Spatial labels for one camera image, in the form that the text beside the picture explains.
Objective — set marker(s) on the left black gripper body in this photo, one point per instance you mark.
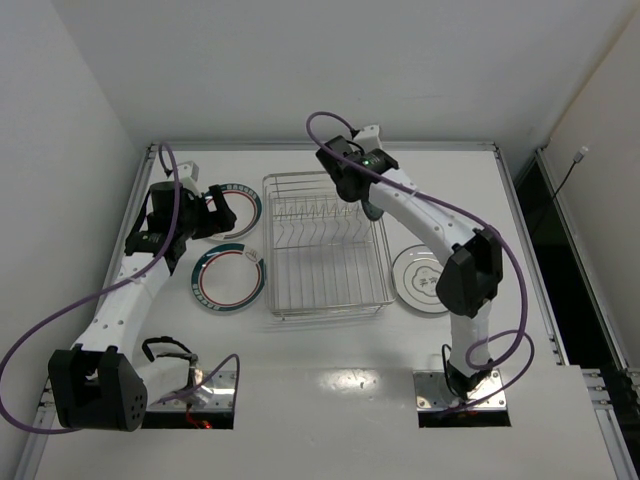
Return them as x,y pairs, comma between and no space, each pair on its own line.
208,213

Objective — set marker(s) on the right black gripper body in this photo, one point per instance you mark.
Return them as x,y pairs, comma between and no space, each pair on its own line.
373,211

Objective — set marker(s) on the small blue patterned plate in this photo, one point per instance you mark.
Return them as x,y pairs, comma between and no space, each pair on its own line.
372,212

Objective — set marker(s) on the white plate with grey rim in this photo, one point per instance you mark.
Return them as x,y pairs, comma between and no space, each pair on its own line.
415,274

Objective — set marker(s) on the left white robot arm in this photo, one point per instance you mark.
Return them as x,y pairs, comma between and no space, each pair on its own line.
94,384

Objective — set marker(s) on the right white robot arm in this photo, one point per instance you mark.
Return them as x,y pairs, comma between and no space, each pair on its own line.
471,258

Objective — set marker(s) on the far green red rimmed plate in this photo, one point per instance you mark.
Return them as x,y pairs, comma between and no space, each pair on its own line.
246,204

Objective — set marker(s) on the green red rimmed plate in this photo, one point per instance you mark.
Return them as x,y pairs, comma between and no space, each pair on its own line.
246,204
228,278

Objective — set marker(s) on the near green red rimmed plate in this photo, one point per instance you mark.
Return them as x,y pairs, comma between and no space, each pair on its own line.
228,278

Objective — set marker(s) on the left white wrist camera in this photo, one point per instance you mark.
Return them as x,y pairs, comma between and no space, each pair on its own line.
187,173

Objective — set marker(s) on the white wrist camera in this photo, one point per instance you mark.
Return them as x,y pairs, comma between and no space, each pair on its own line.
187,173
369,138

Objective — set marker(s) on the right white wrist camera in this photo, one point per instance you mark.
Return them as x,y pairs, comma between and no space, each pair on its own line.
369,138

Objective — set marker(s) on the metal wire dish rack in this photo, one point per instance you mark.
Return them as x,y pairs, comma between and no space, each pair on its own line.
324,257

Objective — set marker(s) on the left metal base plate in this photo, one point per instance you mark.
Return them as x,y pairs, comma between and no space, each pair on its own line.
215,396

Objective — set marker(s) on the metal base plate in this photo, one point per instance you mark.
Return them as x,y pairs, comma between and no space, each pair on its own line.
215,396
433,395

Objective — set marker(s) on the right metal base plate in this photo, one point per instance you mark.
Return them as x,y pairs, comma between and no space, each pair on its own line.
433,395

